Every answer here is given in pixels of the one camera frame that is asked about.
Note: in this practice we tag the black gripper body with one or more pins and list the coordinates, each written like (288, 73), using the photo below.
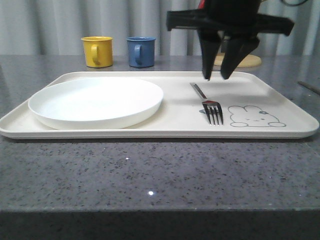
(239, 18)

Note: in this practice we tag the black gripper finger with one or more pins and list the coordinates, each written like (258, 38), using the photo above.
(238, 47)
(210, 42)

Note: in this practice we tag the silver fork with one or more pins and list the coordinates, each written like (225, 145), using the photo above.
(212, 109)

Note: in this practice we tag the silver chopstick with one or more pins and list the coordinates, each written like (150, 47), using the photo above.
(310, 87)

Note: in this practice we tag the white round plate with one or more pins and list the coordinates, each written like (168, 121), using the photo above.
(91, 103)

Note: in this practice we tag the wooden mug tree stand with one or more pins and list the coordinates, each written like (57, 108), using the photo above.
(249, 61)

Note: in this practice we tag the blue mug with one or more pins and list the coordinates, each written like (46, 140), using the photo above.
(141, 51)

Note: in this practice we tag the yellow mug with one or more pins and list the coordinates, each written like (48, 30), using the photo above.
(98, 51)

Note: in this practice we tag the grey curtain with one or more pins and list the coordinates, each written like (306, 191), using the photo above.
(55, 27)

